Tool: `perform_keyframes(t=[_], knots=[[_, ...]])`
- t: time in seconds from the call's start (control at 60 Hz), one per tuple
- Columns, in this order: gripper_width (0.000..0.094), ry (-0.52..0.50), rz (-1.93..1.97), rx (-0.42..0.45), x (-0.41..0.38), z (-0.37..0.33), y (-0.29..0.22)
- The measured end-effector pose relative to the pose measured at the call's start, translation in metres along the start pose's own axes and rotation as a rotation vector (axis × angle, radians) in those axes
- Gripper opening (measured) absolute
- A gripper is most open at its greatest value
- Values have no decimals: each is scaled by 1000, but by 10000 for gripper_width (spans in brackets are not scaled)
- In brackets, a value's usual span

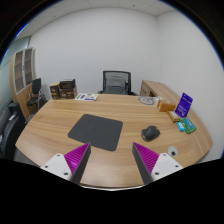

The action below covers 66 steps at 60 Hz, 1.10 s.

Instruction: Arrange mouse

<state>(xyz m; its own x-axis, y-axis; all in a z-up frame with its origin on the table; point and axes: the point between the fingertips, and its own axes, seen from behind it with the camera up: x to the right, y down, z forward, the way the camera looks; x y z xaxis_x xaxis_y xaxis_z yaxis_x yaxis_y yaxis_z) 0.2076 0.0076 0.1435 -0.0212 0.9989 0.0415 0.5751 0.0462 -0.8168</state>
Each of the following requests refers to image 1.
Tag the wooden side desk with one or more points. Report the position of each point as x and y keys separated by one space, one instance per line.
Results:
x=159 y=90

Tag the purple standing card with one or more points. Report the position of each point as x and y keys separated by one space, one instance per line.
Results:
x=184 y=105

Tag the black chair at left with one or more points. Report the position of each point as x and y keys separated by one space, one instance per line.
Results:
x=12 y=123

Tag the brown cardboard box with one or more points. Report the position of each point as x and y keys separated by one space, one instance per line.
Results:
x=55 y=90

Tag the dark grey mouse pad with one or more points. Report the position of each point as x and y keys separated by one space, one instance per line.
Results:
x=101 y=132

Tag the black mesh office chair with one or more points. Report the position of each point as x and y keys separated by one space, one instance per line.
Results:
x=117 y=82

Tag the black side chair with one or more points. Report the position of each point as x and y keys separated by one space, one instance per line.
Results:
x=36 y=96

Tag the black computer mouse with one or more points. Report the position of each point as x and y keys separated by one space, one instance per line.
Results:
x=150 y=133

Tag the round white desk grommet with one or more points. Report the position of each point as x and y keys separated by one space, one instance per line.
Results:
x=172 y=151

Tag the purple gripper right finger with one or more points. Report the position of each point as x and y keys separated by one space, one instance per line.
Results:
x=153 y=166

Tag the orange brown box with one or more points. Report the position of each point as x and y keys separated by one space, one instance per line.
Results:
x=165 y=105

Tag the green packet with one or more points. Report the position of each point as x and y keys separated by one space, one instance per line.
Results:
x=188 y=125

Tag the yellow brown small box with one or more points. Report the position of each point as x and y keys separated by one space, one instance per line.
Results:
x=174 y=117

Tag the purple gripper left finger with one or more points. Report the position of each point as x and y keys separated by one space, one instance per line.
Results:
x=70 y=166

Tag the green white booklet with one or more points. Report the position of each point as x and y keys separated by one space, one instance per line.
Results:
x=86 y=97

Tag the blue small packet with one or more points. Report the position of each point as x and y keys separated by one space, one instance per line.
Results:
x=180 y=127

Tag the wooden bookshelf cabinet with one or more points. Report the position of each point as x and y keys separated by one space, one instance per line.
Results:
x=22 y=73

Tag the black printer box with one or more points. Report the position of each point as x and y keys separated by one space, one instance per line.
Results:
x=68 y=89

